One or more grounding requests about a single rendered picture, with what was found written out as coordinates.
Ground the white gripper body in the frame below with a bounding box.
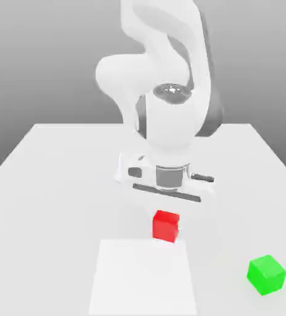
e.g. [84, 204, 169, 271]
[131, 181, 216, 206]

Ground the small red cube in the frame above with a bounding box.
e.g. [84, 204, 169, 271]
[151, 209, 181, 244]

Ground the small green cube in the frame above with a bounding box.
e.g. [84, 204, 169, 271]
[246, 254, 286, 296]

